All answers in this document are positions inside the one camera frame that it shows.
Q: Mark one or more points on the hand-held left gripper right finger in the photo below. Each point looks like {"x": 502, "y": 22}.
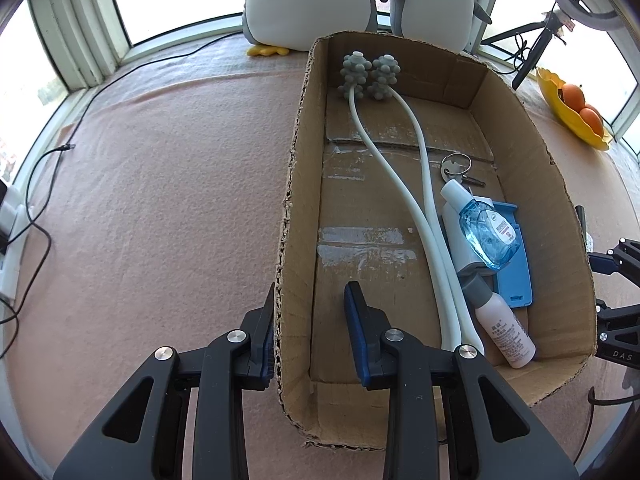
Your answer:
{"x": 357, "y": 330}

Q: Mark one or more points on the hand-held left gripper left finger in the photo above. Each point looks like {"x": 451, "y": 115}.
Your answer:
{"x": 267, "y": 360}

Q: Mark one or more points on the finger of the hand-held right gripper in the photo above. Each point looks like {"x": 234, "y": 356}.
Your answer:
{"x": 620, "y": 317}
{"x": 620, "y": 260}

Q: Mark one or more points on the blue plastic tray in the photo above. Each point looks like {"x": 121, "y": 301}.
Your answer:
{"x": 520, "y": 280}

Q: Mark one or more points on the white bottle with grey cap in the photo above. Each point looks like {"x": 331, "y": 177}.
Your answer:
{"x": 505, "y": 332}

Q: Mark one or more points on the cardboard box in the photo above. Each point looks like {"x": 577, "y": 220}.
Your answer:
{"x": 360, "y": 200}

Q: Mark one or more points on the blue eye drop bottle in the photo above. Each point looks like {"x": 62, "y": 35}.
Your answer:
{"x": 487, "y": 232}

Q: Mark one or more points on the white neck massager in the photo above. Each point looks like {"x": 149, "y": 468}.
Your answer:
{"x": 435, "y": 240}

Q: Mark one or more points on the orange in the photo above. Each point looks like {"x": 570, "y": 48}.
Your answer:
{"x": 591, "y": 121}
{"x": 572, "y": 96}

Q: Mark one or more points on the yellow leaf-shaped bowl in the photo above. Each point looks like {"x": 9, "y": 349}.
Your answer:
{"x": 567, "y": 115}

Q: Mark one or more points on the black tripod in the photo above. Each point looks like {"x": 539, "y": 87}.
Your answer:
{"x": 535, "y": 55}

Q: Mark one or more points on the small penguin plush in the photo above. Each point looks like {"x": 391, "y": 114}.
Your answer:
{"x": 435, "y": 5}

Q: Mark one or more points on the large penguin plush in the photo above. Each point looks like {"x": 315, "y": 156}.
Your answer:
{"x": 310, "y": 5}

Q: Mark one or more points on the white window frame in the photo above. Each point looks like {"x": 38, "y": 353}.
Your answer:
{"x": 70, "y": 45}

